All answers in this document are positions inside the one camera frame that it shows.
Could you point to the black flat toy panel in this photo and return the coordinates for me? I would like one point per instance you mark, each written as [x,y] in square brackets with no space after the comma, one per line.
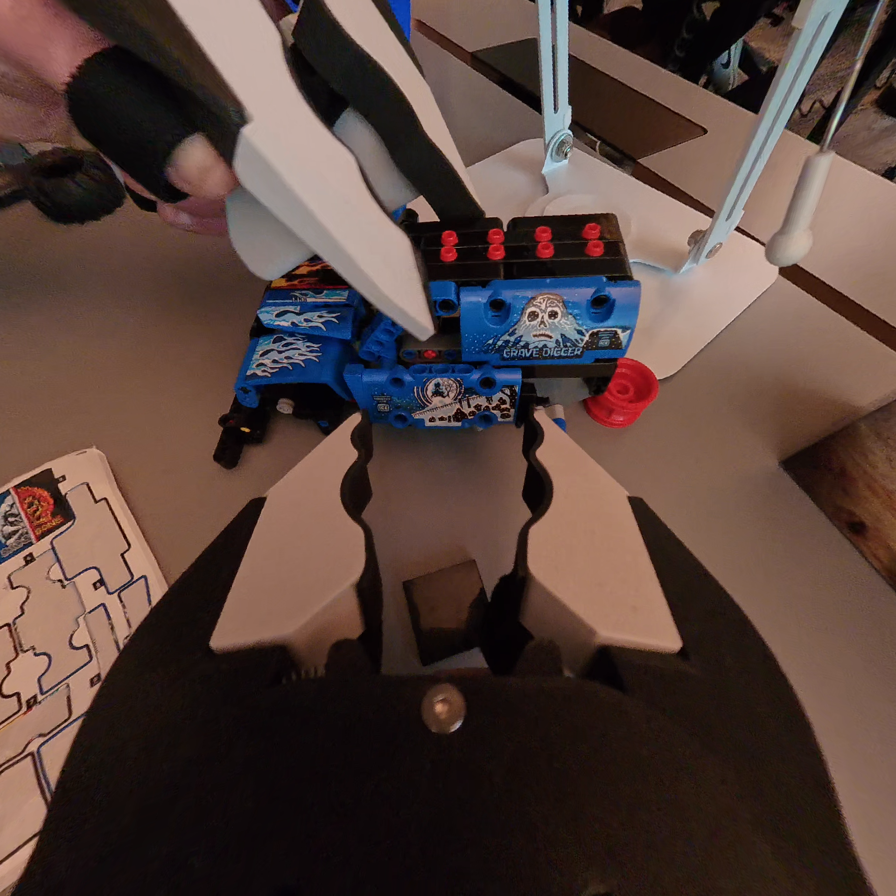
[444,609]

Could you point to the person's left hand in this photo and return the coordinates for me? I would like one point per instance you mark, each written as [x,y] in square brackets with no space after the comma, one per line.
[199,168]

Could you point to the blue printed toy panel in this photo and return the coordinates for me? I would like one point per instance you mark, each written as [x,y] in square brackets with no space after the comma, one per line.
[434,395]

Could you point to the blue black toy truck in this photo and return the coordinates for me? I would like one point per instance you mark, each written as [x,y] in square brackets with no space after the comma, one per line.
[546,315]

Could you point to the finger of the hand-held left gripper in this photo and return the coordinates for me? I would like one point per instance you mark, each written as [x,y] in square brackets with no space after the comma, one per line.
[315,196]
[399,42]

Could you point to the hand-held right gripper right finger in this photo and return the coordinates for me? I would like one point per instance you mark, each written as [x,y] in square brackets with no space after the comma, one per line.
[595,567]

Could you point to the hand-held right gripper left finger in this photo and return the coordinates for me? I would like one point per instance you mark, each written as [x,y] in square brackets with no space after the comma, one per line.
[294,567]

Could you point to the white sticker sheet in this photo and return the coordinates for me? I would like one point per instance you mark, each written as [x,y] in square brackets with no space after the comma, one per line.
[77,595]

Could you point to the red toy wheel rim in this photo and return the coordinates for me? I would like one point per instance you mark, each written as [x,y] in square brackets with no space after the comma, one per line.
[619,395]

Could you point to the white metal stand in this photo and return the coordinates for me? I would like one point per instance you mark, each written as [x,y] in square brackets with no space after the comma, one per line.
[700,315]

